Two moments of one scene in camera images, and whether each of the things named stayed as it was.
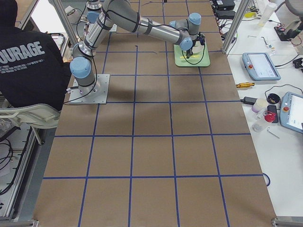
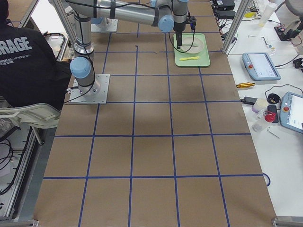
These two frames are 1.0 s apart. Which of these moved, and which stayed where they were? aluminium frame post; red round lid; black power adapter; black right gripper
Moved: black right gripper
Stayed: aluminium frame post; red round lid; black power adapter
